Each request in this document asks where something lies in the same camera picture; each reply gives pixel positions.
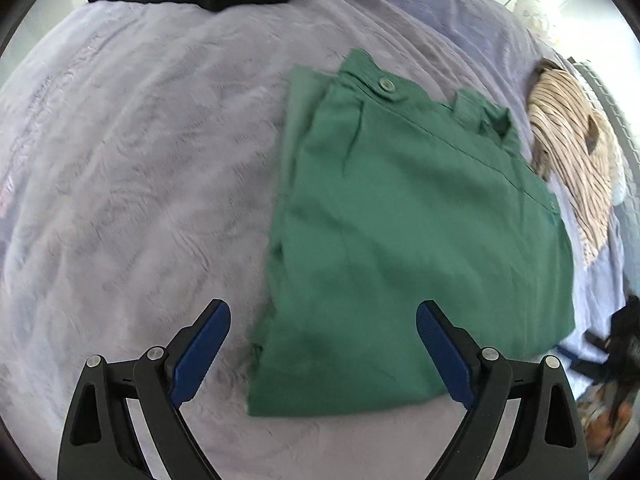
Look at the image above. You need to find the green work jacket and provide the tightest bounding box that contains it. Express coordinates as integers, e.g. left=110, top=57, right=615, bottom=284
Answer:
left=247, top=49, right=576, bottom=418

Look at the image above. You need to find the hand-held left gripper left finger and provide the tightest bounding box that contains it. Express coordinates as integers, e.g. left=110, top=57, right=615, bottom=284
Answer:
left=57, top=299, right=232, bottom=480

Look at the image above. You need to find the beige striped robe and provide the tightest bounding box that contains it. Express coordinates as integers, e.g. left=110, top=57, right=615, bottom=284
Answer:
left=527, top=59, right=626, bottom=267

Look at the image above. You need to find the white lace item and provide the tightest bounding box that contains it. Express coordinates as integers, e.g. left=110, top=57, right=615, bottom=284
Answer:
left=514, top=0, right=558, bottom=43

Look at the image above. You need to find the person's right hand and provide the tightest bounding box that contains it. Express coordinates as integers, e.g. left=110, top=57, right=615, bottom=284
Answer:
left=587, top=391, right=640, bottom=453

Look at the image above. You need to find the lavender embossed blanket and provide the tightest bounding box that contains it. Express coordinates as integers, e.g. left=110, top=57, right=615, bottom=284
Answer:
left=0, top=0, right=640, bottom=480

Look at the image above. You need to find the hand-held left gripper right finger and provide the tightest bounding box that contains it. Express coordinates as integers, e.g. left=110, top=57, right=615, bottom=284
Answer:
left=416, top=300, right=590, bottom=480

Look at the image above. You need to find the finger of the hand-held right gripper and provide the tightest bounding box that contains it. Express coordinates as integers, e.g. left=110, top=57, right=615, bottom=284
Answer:
left=559, top=342, right=608, bottom=376

